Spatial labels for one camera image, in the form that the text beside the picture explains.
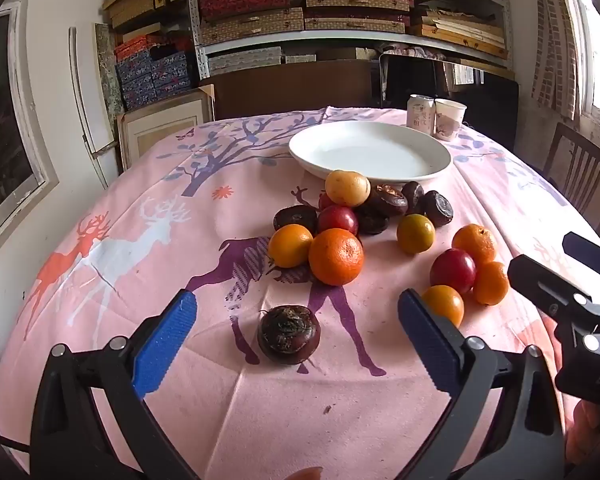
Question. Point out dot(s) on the stack of grey patterned boxes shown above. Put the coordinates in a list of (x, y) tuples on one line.
[(245, 60)]

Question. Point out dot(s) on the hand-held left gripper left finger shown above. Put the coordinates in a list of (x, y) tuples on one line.
[(166, 345)]

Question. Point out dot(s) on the white paper cup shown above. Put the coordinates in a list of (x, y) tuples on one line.
[(450, 119)]

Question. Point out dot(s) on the person's left hand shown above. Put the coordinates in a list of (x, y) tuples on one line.
[(302, 474)]

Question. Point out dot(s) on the white metal shelf rack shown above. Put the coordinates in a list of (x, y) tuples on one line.
[(300, 40)]

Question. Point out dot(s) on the pink printed tablecloth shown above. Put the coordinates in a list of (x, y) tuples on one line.
[(180, 260)]

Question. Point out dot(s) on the small orange citrus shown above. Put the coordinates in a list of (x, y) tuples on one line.
[(443, 305), (491, 284)]

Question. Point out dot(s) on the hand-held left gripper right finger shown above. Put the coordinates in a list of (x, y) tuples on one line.
[(430, 347)]

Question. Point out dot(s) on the black cabinet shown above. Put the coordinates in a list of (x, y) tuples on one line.
[(480, 95)]

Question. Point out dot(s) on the wooden chair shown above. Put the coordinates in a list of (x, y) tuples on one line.
[(587, 146)]

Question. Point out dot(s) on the stack of woven boxes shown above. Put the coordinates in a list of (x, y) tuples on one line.
[(255, 25)]

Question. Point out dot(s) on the large orange tangerine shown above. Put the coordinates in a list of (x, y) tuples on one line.
[(336, 256)]

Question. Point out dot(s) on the small yellow potato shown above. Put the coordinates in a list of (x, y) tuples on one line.
[(347, 188)]

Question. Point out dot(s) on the red plum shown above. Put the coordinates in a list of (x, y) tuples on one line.
[(338, 220), (452, 270)]

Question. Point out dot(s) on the wooden picture frame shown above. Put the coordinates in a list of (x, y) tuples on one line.
[(130, 135)]

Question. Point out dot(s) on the white leaning board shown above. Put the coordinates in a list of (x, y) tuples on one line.
[(82, 110)]

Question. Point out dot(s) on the grey marble slab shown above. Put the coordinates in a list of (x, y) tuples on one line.
[(107, 75)]

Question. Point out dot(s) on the white drink can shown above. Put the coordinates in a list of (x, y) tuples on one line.
[(420, 112)]

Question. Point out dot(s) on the brown cardboard sheet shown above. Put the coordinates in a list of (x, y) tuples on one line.
[(290, 90)]

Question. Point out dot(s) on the white window frame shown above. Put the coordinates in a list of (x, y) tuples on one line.
[(30, 125)]

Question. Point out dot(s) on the large dark water chestnut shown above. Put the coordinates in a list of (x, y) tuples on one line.
[(288, 335)]

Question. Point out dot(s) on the stack of flat wooden boxes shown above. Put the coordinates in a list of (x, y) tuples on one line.
[(460, 35)]

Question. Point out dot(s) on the white plate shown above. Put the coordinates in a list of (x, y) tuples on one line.
[(370, 155)]

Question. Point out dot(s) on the person's right hand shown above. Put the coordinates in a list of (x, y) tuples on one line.
[(587, 435)]

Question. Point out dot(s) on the stack of blue floral boxes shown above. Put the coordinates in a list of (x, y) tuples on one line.
[(150, 80)]

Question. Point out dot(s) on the orange-red floral box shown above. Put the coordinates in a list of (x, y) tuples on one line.
[(140, 46)]

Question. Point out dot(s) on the yellow-orange citrus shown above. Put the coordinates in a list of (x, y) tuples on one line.
[(290, 245), (415, 233)]

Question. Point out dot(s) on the pink folded cloth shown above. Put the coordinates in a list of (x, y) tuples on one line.
[(415, 51)]

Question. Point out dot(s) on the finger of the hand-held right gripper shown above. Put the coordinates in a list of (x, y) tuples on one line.
[(540, 282), (590, 252)]

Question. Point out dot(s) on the beige patterned curtain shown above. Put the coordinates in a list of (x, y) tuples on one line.
[(555, 50)]

